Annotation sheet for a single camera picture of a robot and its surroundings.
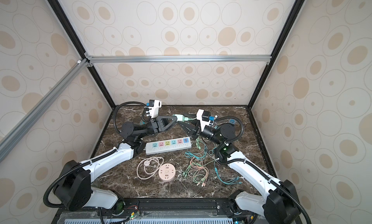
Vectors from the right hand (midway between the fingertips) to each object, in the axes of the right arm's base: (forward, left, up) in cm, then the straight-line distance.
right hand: (182, 120), depth 60 cm
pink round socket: (-8, +11, -37) cm, 39 cm away
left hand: (-4, +1, +2) cm, 4 cm away
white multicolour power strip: (+9, +12, -37) cm, 40 cm away
